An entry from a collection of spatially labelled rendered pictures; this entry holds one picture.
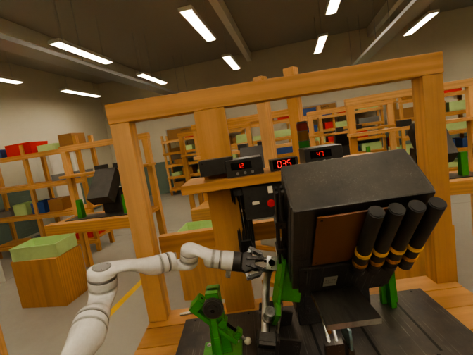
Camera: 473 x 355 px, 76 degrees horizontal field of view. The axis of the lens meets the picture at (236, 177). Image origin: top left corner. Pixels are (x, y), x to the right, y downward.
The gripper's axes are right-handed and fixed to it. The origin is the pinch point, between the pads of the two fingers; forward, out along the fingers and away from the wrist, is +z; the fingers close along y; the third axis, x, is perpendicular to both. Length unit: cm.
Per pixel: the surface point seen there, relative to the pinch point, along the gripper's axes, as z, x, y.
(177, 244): -42, 30, 17
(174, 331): -36, 41, -20
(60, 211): -340, 411, 221
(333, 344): 20.8, -6.2, -26.1
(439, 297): 79, 18, 1
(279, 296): 3.1, -5.3, -12.8
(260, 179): -6.2, -13.0, 31.4
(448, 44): 602, 343, 915
